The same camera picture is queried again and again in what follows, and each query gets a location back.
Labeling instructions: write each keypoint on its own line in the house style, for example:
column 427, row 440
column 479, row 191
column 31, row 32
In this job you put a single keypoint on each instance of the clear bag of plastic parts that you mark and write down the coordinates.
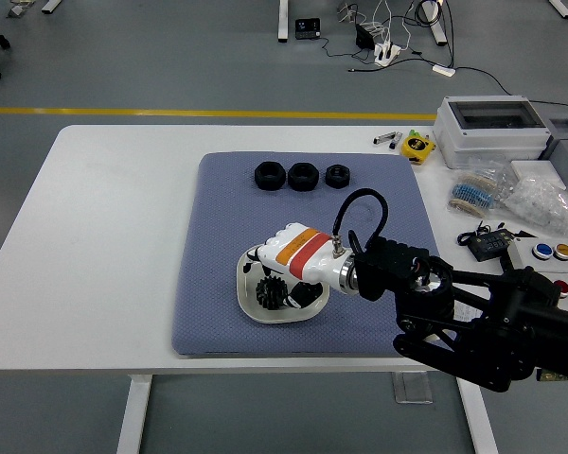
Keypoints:
column 544, row 203

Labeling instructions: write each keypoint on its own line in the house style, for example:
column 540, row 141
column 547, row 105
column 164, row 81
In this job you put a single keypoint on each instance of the white power strip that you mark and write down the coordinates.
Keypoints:
column 387, row 53

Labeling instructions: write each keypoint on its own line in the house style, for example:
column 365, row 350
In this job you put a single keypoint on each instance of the black digital display device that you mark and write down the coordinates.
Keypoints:
column 490, row 246

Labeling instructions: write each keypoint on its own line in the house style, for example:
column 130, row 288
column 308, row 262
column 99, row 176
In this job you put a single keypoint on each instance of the white power adapter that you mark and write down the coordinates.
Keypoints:
column 443, row 70

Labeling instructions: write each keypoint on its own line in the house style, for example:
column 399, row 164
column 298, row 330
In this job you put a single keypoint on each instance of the grey electrical enclosure box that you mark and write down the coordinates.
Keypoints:
column 483, row 142

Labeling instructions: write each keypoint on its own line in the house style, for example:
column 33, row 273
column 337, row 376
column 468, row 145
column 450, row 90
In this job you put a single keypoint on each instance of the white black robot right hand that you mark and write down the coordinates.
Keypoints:
column 303, row 255

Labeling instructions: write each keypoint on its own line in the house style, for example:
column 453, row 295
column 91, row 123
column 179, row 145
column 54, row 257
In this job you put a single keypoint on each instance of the white table leg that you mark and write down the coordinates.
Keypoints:
column 478, row 421
column 133, row 416

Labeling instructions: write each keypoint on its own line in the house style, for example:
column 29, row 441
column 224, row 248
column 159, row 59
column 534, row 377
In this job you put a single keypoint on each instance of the black silver marker pen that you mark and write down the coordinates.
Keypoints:
column 396, row 140
column 383, row 138

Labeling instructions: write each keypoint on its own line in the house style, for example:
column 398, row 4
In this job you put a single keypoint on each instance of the yellow tape measure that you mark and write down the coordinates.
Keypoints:
column 417, row 147

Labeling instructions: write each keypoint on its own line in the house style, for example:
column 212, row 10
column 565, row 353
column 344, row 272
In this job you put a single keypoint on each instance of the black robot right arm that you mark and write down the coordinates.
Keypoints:
column 454, row 302

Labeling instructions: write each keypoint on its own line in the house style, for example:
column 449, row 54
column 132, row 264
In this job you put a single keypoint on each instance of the large black gear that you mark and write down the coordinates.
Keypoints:
column 271, row 294

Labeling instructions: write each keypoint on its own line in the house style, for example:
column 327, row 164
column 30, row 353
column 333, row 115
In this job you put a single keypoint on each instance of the black handheld device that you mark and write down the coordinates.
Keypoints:
column 307, row 28

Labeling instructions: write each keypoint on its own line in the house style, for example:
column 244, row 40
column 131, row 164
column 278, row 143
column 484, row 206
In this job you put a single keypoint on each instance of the black power adapter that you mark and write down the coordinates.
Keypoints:
column 364, row 37

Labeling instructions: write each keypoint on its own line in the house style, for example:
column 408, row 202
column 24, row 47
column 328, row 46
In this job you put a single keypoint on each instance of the small black hex nut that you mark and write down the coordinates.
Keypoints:
column 337, row 176

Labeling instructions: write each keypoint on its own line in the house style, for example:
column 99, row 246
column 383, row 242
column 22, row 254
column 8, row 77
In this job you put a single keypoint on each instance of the large black hex nut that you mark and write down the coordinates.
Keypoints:
column 303, row 176
column 270, row 176

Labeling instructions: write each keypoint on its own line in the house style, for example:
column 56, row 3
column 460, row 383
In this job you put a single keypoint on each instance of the clear bag of blue resistors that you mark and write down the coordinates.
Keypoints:
column 478, row 191

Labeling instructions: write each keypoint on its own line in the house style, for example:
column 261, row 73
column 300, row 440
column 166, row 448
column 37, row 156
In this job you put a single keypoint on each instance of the grey coloured-button control box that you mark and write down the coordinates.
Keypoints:
column 525, row 253

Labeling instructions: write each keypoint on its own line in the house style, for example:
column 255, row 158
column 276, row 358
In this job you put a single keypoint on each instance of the white background desk leg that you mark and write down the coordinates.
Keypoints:
column 561, row 7
column 51, row 5
column 438, row 26
column 282, row 21

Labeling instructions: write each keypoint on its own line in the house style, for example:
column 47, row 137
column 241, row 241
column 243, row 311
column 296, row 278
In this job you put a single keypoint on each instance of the blue-grey quilted mat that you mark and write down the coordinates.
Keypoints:
column 227, row 213

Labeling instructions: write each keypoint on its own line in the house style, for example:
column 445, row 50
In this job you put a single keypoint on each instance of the clear plastic floor piece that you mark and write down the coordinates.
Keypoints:
column 412, row 388

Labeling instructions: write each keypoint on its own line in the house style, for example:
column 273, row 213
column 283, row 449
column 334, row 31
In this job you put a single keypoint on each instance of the white flat box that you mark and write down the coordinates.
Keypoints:
column 535, row 170

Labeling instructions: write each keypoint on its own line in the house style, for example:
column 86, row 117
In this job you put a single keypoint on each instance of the white square plate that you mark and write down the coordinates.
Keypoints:
column 248, row 298

